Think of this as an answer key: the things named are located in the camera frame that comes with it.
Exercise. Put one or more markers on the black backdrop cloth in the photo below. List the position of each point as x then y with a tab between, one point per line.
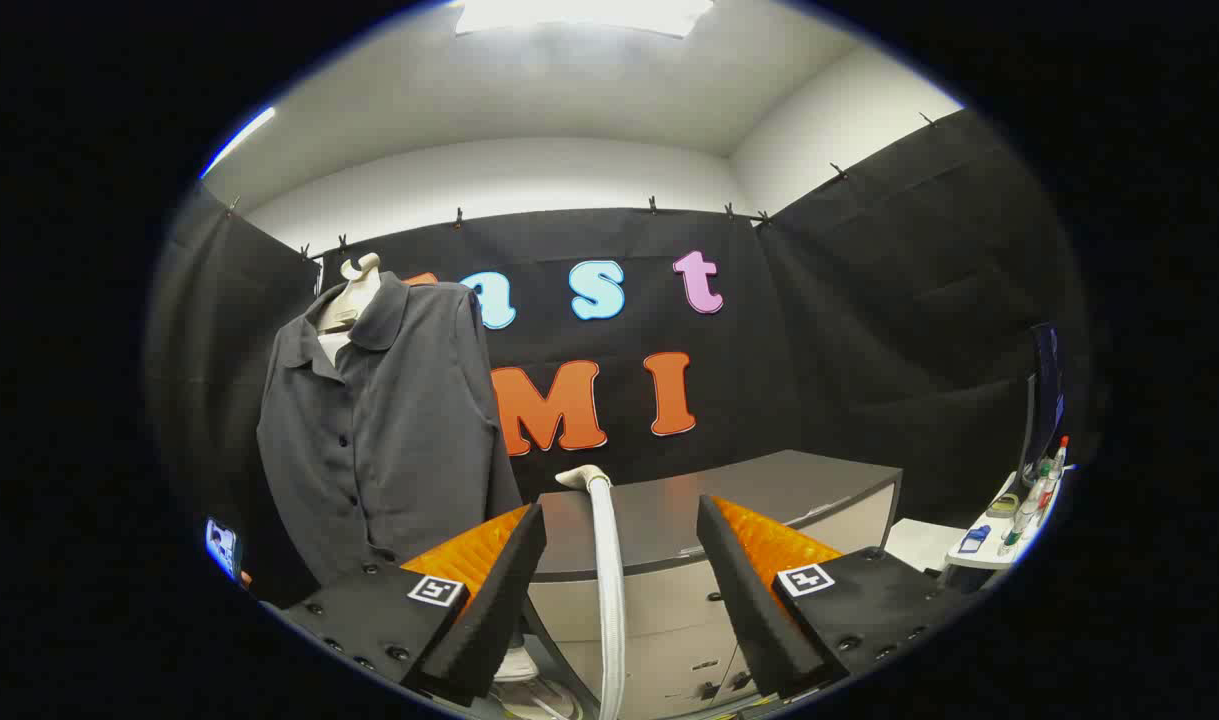
869	350

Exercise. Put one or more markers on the white low cabinet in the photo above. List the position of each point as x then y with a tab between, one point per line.
919	543

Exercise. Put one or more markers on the red capped clear bottle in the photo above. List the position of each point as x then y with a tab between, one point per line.
1059	460

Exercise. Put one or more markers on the small blue box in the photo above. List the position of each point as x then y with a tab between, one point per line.
974	538

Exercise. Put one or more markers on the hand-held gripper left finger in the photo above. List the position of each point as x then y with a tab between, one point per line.
499	610

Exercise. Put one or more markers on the green capped clear bottle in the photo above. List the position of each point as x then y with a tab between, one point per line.
1011	535

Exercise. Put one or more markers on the white side table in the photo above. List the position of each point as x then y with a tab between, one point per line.
984	555

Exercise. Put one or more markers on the rectangular ceiling light panel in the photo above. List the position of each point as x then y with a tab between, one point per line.
579	15

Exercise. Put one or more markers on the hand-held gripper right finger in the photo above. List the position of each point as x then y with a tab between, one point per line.
749	610

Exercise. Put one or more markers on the dark grey button shirt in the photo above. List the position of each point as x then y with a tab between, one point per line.
409	420

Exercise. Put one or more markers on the cream plastic hanger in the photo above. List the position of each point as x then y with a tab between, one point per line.
354	295

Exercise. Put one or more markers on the smartphone with lit screen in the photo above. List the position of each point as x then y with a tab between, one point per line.
221	545

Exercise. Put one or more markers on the grey cabinet with dark top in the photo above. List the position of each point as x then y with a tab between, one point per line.
649	510

